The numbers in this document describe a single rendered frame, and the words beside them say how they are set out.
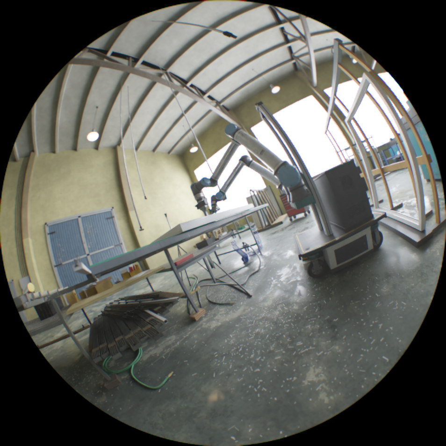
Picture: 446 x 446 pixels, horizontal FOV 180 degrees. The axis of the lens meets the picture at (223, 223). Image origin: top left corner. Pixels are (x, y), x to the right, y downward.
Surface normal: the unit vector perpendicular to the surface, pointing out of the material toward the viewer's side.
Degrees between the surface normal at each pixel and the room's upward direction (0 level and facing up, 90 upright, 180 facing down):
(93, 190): 90
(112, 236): 90
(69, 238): 90
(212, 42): 180
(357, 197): 90
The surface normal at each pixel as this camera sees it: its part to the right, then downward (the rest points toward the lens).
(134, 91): 0.40, 0.91
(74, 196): 0.74, -0.34
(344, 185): -0.40, 0.15
